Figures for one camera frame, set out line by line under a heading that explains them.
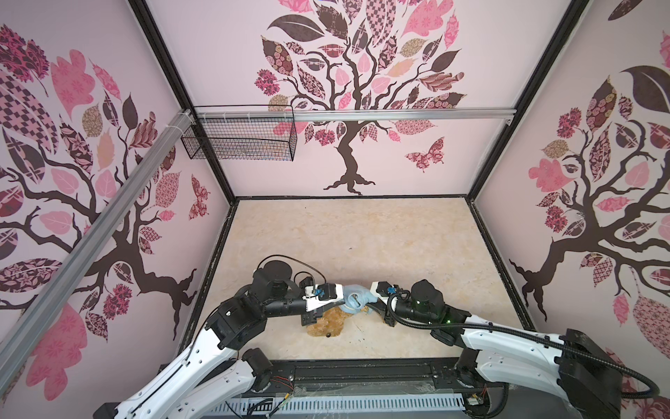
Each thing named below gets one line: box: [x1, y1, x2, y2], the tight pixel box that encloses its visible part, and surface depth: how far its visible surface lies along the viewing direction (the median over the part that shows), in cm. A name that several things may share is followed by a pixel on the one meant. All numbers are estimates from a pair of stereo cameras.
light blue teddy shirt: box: [339, 283, 378, 315], surface depth 69 cm
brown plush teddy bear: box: [307, 306, 353, 338], surface depth 73 cm
